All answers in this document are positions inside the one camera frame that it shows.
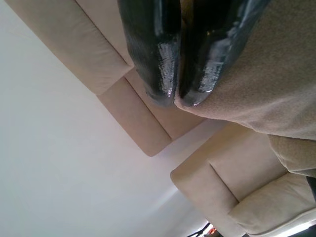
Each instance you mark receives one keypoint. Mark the beige textured pillow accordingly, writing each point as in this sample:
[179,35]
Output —
[271,86]

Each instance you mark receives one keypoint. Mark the beige leather sofa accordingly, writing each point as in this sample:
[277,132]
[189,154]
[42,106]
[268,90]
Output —
[247,187]
[98,54]

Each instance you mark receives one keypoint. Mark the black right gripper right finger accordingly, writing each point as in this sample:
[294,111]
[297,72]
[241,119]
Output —
[207,49]

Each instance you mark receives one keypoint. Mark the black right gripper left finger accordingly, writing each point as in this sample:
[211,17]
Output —
[153,49]

